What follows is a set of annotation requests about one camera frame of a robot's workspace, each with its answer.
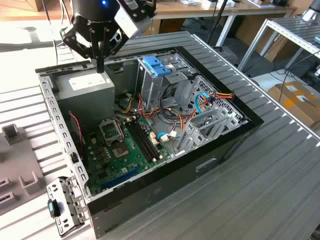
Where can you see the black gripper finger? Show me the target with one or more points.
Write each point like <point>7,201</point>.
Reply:
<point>106,45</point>
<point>75,40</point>

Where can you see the metal disk bay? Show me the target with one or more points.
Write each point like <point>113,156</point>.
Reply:
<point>191,142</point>

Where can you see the grey power supply unit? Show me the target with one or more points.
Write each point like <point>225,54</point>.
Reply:
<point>85,100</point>

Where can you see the brown wooden platform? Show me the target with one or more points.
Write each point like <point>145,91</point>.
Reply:
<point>15,12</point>

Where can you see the black case fan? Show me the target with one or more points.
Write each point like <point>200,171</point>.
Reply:
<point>75,135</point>

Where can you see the long wooden desk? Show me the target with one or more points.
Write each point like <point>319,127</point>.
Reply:
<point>195,8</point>

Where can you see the black RAM slot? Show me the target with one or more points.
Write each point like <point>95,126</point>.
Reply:
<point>137,141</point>
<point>145,141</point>
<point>141,141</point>
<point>148,141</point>

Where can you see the CPU socket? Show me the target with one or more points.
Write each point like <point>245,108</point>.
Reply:
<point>120,150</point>

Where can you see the black stand pole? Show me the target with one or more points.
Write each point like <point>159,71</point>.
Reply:
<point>217,20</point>

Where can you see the green motherboard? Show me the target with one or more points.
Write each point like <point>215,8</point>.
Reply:
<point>135,160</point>

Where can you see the grey parts rack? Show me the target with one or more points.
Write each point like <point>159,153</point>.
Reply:
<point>17,155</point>

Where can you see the blue expansion slot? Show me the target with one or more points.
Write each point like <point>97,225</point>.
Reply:
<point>120,178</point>

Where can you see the plain brown cardboard box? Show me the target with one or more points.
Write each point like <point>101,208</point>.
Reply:
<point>252,32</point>

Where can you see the black open PC case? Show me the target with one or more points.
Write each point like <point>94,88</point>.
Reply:
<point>175,180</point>

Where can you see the black latch with teal tab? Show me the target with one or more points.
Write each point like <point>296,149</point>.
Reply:
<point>55,208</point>

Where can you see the metal slat side table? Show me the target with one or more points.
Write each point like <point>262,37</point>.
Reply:
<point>295,27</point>

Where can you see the cardboard box with labels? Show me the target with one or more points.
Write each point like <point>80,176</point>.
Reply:
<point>292,107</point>

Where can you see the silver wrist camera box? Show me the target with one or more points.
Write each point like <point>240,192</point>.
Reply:
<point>126,22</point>

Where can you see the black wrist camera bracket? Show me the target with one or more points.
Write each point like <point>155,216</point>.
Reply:
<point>143,11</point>

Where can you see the blue plastic drive bracket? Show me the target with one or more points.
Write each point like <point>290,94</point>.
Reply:
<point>155,65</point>

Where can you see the metal card retention bracket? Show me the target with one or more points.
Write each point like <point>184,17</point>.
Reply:
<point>58,188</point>

